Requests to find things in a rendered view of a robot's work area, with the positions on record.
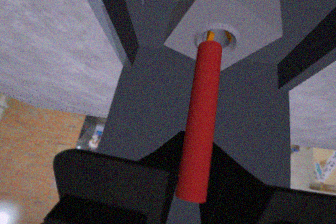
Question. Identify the red peg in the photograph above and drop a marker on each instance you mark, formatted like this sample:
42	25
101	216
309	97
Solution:
194	169

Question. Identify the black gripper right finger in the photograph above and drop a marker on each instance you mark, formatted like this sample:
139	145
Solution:
235	196

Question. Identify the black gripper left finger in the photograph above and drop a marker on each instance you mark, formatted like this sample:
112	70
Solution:
145	186

